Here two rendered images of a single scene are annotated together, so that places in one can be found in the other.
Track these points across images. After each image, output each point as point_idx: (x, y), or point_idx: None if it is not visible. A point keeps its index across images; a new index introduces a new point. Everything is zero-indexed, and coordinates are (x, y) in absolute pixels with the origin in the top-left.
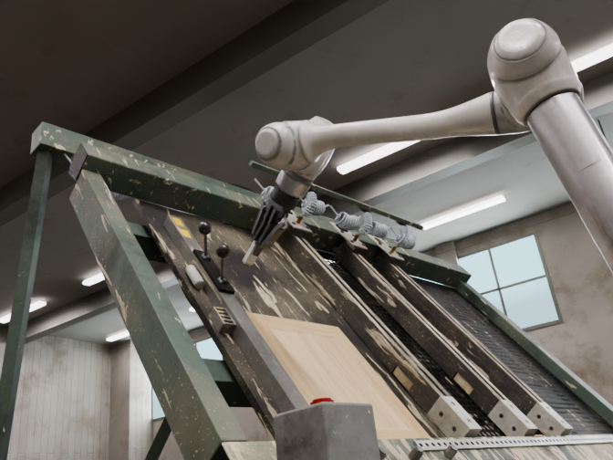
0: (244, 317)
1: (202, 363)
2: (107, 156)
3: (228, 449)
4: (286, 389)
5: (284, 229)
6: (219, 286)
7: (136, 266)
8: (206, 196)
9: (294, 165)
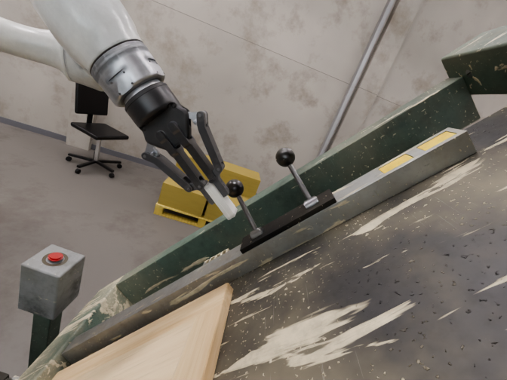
0: (201, 272)
1: (164, 254)
2: (472, 44)
3: (119, 277)
4: (115, 316)
5: (152, 161)
6: (247, 235)
7: (260, 192)
8: None
9: (95, 89)
